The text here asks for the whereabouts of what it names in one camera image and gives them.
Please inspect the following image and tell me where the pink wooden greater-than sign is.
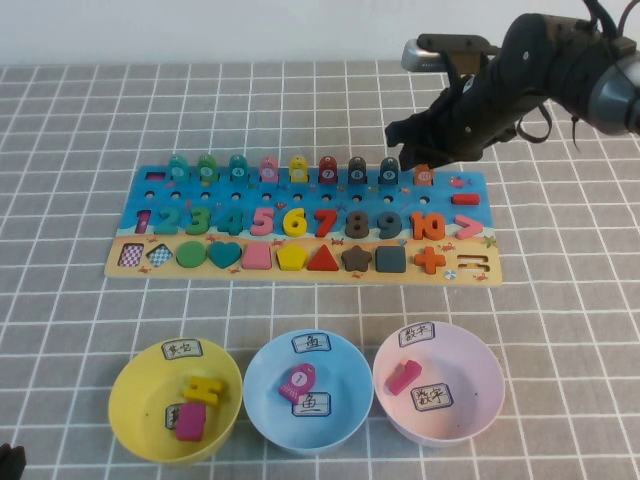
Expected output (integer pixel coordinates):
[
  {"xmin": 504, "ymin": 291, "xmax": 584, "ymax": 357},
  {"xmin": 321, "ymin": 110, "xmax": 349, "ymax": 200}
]
[{"xmin": 453, "ymin": 215, "xmax": 484, "ymax": 240}]

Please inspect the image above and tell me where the brown wooden digit 8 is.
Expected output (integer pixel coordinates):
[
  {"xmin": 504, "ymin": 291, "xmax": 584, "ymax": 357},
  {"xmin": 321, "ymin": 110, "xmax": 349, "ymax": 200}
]
[{"xmin": 344, "ymin": 210, "xmax": 371, "ymax": 240}]

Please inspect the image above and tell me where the red wooden triangle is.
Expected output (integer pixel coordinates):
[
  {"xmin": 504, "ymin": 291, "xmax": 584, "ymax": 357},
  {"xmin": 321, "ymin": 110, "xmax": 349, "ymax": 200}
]
[{"xmin": 306, "ymin": 244, "xmax": 342, "ymax": 273}]

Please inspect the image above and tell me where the grey checked tablecloth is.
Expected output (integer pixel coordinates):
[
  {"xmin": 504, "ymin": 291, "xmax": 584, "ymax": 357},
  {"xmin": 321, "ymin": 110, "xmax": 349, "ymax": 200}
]
[{"xmin": 0, "ymin": 54, "xmax": 640, "ymax": 480}]

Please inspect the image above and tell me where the magenta wooden digit 1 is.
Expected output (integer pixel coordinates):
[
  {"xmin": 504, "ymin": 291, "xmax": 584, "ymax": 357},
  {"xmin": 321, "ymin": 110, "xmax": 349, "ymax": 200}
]
[{"xmin": 385, "ymin": 359, "xmax": 422, "ymax": 396}]

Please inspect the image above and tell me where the pink wooden digit 5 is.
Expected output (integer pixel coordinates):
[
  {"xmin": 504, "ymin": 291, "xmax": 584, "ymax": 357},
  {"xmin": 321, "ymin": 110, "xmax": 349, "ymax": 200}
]
[{"xmin": 249, "ymin": 207, "xmax": 276, "ymax": 238}]

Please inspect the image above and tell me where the pink fish number 5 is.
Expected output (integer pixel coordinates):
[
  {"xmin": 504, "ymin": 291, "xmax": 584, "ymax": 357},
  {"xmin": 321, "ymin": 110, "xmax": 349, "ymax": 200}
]
[{"xmin": 258, "ymin": 154, "xmax": 280, "ymax": 185}]

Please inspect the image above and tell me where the dark teal fish number 4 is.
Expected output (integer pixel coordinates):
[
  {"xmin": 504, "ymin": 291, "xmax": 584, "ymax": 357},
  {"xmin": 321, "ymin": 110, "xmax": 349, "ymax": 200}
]
[{"xmin": 228, "ymin": 153, "xmax": 251, "ymax": 184}]

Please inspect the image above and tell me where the brown wooden star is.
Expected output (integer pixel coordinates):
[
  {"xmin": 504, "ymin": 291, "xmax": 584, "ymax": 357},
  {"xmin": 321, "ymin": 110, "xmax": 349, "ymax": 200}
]
[{"xmin": 341, "ymin": 245, "xmax": 374, "ymax": 274}]

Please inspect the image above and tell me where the orange wooden number 10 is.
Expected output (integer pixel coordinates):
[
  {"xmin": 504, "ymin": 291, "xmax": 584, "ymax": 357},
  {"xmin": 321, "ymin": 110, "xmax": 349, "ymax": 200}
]
[{"xmin": 408, "ymin": 212, "xmax": 447, "ymax": 241}]

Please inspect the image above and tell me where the yellow plastic bowl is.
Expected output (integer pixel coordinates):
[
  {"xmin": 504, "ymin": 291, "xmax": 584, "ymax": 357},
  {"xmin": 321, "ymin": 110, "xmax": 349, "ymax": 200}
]
[{"xmin": 108, "ymin": 338, "xmax": 244, "ymax": 467}]

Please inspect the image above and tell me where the black looped cable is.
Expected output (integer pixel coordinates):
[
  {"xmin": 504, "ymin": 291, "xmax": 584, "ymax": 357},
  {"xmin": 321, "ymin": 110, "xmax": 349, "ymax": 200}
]
[{"xmin": 515, "ymin": 101, "xmax": 554, "ymax": 144}]

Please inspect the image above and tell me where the rim label of yellow bowl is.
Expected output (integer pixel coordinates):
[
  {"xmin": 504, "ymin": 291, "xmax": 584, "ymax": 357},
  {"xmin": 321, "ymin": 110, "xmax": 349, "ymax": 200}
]
[{"xmin": 161, "ymin": 338, "xmax": 204, "ymax": 360}]

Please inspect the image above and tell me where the pink plastic bowl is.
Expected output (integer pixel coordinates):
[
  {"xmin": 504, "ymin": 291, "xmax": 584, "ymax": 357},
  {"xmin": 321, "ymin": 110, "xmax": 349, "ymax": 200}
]
[{"xmin": 371, "ymin": 321, "xmax": 506, "ymax": 445}]

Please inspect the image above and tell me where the slate wooden digit 9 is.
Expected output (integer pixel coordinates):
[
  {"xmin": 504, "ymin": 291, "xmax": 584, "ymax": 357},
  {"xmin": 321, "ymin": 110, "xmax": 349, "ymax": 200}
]
[{"xmin": 375, "ymin": 210, "xmax": 404, "ymax": 240}]

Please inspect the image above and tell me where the pink wooden trapezoid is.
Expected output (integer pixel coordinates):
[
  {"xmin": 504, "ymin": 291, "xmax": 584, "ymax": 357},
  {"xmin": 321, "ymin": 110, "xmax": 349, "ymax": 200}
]
[{"xmin": 241, "ymin": 243, "xmax": 274, "ymax": 271}]

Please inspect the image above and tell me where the red wooden digit 7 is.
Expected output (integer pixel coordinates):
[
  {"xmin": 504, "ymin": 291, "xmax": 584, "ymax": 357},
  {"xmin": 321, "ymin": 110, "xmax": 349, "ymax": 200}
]
[{"xmin": 313, "ymin": 209, "xmax": 341, "ymax": 239}]

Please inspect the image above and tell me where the wooden number puzzle board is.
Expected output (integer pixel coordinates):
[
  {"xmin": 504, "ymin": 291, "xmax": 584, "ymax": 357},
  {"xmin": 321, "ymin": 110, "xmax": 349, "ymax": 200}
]
[{"xmin": 103, "ymin": 164, "xmax": 504, "ymax": 290}]

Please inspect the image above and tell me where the yellow wooden pentagon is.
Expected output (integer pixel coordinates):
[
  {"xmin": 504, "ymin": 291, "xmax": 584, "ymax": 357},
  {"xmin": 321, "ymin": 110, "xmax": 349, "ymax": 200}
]
[{"xmin": 276, "ymin": 243, "xmax": 309, "ymax": 272}]

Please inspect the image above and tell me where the red fish number 7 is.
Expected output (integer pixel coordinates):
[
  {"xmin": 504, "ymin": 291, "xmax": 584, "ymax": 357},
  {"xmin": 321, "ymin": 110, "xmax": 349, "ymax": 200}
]
[{"xmin": 317, "ymin": 155, "xmax": 339, "ymax": 185}]

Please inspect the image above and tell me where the dark teal wooden digit 4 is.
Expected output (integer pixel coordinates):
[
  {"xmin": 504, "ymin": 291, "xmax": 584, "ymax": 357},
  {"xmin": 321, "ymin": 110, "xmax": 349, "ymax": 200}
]
[{"xmin": 215, "ymin": 208, "xmax": 246, "ymax": 236}]

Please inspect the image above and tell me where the green wooden digit 3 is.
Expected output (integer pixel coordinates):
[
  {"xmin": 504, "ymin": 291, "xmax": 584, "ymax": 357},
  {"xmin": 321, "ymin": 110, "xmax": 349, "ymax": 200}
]
[{"xmin": 184, "ymin": 207, "xmax": 211, "ymax": 236}]

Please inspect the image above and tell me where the orange wooden plus sign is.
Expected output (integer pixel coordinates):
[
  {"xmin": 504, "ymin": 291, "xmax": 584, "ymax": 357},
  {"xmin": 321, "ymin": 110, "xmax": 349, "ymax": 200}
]
[{"xmin": 412, "ymin": 246, "xmax": 446, "ymax": 275}]

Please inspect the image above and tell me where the rim label of blue bowl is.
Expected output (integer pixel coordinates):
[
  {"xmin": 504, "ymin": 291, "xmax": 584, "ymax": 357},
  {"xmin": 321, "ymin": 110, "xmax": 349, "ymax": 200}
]
[{"xmin": 292, "ymin": 331, "xmax": 334, "ymax": 354}]

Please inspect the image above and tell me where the rim label of pink bowl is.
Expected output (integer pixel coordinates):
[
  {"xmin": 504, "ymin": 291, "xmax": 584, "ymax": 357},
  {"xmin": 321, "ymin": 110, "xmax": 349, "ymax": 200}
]
[{"xmin": 398, "ymin": 322, "xmax": 436, "ymax": 347}]

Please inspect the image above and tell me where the teal wooden heart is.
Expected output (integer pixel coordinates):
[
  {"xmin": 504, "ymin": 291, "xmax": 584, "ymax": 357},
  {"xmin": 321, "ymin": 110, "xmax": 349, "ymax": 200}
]
[{"xmin": 207, "ymin": 242, "xmax": 242, "ymax": 270}]

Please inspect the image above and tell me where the yellow wooden equals sign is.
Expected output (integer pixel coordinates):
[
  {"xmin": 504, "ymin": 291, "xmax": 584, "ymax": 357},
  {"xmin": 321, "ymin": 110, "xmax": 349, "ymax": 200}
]
[{"xmin": 182, "ymin": 374, "xmax": 230, "ymax": 407}]

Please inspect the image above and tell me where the light blue plastic bowl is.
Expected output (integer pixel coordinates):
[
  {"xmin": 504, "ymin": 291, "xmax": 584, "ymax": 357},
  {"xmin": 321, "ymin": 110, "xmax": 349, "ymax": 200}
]
[{"xmin": 243, "ymin": 328, "xmax": 375, "ymax": 456}]

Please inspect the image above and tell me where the yellow wooden digit 6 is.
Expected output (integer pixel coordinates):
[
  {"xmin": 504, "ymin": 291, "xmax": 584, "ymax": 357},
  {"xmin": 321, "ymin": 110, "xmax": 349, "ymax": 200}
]
[{"xmin": 281, "ymin": 207, "xmax": 308, "ymax": 238}]

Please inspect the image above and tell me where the magenta fish number 1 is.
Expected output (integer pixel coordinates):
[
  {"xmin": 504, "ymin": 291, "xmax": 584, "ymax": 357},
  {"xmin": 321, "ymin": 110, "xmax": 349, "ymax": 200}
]
[{"xmin": 277, "ymin": 364, "xmax": 315, "ymax": 401}]

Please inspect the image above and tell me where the dark blue fish number 9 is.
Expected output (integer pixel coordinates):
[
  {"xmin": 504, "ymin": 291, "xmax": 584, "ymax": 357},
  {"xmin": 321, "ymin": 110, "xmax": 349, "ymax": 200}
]
[{"xmin": 379, "ymin": 157, "xmax": 401, "ymax": 187}]

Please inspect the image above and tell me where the bottom label of pink bowl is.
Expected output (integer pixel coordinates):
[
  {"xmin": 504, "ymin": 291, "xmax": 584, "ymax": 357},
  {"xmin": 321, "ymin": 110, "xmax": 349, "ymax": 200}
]
[{"xmin": 409, "ymin": 383, "xmax": 454, "ymax": 412}]

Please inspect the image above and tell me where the green fish number 3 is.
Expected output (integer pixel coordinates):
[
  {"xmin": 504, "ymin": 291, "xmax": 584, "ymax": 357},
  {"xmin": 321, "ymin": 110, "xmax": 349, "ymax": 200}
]
[{"xmin": 196, "ymin": 153, "xmax": 220, "ymax": 184}]

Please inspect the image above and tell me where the dark blue wooden square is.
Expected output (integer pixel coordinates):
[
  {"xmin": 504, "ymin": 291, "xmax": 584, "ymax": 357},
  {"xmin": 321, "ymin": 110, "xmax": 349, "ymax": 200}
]
[{"xmin": 374, "ymin": 245, "xmax": 406, "ymax": 275}]

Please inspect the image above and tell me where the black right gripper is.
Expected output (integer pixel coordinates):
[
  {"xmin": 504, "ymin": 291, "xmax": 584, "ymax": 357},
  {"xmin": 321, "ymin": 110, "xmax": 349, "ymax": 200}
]
[{"xmin": 385, "ymin": 15, "xmax": 561, "ymax": 169}]

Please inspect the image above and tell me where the magenta wooden rectangle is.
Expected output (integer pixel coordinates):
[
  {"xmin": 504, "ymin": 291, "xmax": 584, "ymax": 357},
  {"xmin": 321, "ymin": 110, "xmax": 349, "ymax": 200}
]
[{"xmin": 174, "ymin": 402, "xmax": 208, "ymax": 443}]

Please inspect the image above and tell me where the yellow fish number 6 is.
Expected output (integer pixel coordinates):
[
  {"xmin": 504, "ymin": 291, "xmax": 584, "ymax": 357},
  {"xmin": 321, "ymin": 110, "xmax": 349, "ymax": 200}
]
[{"xmin": 288, "ymin": 154, "xmax": 310, "ymax": 185}]

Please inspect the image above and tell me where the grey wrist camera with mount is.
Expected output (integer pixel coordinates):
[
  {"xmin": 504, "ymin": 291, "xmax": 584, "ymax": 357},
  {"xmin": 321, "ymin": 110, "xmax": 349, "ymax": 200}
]
[{"xmin": 401, "ymin": 33, "xmax": 501, "ymax": 76}]

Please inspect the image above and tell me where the green wooden circle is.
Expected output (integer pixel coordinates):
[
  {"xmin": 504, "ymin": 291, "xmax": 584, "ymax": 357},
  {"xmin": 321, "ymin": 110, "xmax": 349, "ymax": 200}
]
[{"xmin": 175, "ymin": 240, "xmax": 207, "ymax": 270}]

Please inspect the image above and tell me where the bottom label of blue bowl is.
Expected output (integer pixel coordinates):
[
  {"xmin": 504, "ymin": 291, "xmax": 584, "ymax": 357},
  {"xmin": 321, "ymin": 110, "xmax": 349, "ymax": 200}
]
[{"xmin": 292, "ymin": 392, "xmax": 334, "ymax": 417}]

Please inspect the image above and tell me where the brown fish number 8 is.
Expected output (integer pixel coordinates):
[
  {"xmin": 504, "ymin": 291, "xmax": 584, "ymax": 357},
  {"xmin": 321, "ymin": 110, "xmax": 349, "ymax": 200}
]
[{"xmin": 347, "ymin": 156, "xmax": 369, "ymax": 186}]

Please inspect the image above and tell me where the teal wooden digit 2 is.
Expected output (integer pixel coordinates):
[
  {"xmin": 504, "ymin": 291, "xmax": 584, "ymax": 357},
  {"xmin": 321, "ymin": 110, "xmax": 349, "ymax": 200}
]
[{"xmin": 153, "ymin": 208, "xmax": 180, "ymax": 236}]

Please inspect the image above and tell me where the teal fish number 2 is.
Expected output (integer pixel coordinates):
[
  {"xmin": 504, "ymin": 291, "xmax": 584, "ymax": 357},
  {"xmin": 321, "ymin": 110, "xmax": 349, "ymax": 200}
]
[{"xmin": 167, "ymin": 153, "xmax": 191, "ymax": 184}]

